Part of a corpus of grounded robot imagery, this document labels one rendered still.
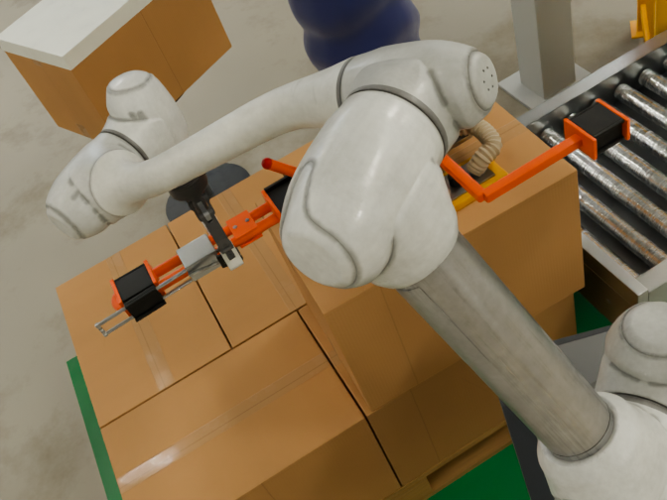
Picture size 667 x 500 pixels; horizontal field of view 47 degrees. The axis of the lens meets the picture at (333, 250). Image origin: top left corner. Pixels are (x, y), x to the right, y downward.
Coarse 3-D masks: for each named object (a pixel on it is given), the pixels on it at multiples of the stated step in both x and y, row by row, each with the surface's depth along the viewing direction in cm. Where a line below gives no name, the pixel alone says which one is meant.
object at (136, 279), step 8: (144, 264) 152; (128, 272) 152; (136, 272) 151; (144, 272) 150; (152, 272) 150; (112, 280) 152; (120, 280) 151; (128, 280) 150; (136, 280) 150; (144, 280) 149; (152, 280) 148; (112, 288) 150; (120, 288) 150; (128, 288) 149; (136, 288) 148; (144, 288) 148; (120, 296) 148; (128, 296) 147; (120, 304) 147; (128, 312) 149
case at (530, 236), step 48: (480, 144) 169; (528, 144) 165; (528, 192) 156; (576, 192) 161; (480, 240) 157; (528, 240) 164; (576, 240) 172; (336, 288) 154; (384, 288) 154; (528, 288) 175; (576, 288) 184; (336, 336) 157; (384, 336) 163; (432, 336) 171; (384, 384) 175
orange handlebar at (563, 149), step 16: (560, 144) 143; (576, 144) 142; (448, 160) 149; (544, 160) 142; (464, 176) 145; (512, 176) 141; (528, 176) 142; (480, 192) 141; (496, 192) 140; (256, 208) 155; (240, 224) 153; (256, 224) 152; (272, 224) 153; (240, 240) 152; (176, 256) 153; (160, 272) 152; (176, 272) 150; (112, 304) 150
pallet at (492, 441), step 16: (496, 432) 224; (464, 448) 211; (480, 448) 222; (496, 448) 220; (448, 464) 221; (464, 464) 220; (416, 480) 209; (432, 480) 220; (448, 480) 218; (400, 496) 210; (416, 496) 215
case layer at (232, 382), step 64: (256, 192) 242; (128, 256) 240; (256, 256) 224; (192, 320) 214; (256, 320) 208; (128, 384) 206; (192, 384) 200; (256, 384) 194; (320, 384) 189; (448, 384) 187; (128, 448) 192; (192, 448) 187; (256, 448) 182; (320, 448) 178; (384, 448) 192; (448, 448) 207
